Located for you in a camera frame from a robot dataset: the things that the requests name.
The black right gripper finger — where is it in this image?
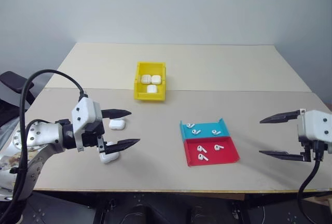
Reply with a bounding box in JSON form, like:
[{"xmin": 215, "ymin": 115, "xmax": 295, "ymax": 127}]
[
  {"xmin": 259, "ymin": 109, "xmax": 302, "ymax": 124},
  {"xmin": 259, "ymin": 150, "xmax": 305, "ymax": 162}
]

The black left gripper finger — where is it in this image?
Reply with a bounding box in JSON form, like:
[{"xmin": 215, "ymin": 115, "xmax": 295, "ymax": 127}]
[
  {"xmin": 97, "ymin": 135, "xmax": 141, "ymax": 156},
  {"xmin": 100, "ymin": 108, "xmax": 132, "ymax": 119}
]

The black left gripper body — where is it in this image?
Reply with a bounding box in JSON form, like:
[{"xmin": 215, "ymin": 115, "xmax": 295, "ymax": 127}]
[{"xmin": 81, "ymin": 116, "xmax": 106, "ymax": 149}]

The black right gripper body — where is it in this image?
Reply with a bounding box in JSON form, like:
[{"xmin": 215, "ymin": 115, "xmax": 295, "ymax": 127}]
[{"xmin": 300, "ymin": 140, "xmax": 316, "ymax": 163}]

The yellow plastic bin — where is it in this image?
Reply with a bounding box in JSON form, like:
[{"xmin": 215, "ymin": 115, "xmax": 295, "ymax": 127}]
[{"xmin": 133, "ymin": 61, "xmax": 167, "ymax": 102}]

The red plastic tray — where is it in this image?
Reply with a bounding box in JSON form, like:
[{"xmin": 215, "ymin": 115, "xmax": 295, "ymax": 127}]
[{"xmin": 183, "ymin": 135, "xmax": 241, "ymax": 167}]

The black rounded shape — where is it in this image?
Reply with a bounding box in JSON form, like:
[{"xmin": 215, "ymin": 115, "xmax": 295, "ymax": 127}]
[
  {"xmin": 121, "ymin": 203, "xmax": 167, "ymax": 224},
  {"xmin": 186, "ymin": 202, "xmax": 221, "ymax": 224}
]

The blue plastic tray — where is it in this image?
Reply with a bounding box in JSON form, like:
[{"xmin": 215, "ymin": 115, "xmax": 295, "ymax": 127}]
[{"xmin": 179, "ymin": 117, "xmax": 231, "ymax": 142}]

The grey and black clothing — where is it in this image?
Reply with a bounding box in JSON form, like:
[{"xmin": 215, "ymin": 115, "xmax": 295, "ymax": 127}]
[{"xmin": 0, "ymin": 99, "xmax": 26, "ymax": 142}]

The black office chair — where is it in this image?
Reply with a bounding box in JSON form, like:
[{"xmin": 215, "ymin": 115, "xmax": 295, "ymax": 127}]
[{"xmin": 0, "ymin": 71, "xmax": 36, "ymax": 105}]

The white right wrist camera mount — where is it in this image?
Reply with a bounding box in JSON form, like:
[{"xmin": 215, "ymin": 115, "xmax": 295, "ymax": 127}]
[{"xmin": 297, "ymin": 108, "xmax": 332, "ymax": 155}]

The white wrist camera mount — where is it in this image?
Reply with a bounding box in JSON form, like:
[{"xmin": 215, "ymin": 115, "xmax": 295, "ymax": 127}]
[
  {"xmin": 71, "ymin": 96, "xmax": 102, "ymax": 152},
  {"xmin": 297, "ymin": 108, "xmax": 332, "ymax": 155}
]

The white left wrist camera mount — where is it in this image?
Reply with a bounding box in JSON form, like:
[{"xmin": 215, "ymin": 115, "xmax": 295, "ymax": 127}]
[{"xmin": 71, "ymin": 96, "xmax": 102, "ymax": 152}]

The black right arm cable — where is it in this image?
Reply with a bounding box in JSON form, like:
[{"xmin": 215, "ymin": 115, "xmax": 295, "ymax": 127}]
[{"xmin": 297, "ymin": 141, "xmax": 325, "ymax": 224}]

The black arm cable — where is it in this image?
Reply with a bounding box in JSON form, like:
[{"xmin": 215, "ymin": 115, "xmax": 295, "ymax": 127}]
[
  {"xmin": 0, "ymin": 69, "xmax": 88, "ymax": 224},
  {"xmin": 297, "ymin": 141, "xmax": 325, "ymax": 224}
]

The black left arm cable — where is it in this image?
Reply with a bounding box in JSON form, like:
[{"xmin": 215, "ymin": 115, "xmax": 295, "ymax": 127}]
[{"xmin": 0, "ymin": 69, "xmax": 88, "ymax": 224}]

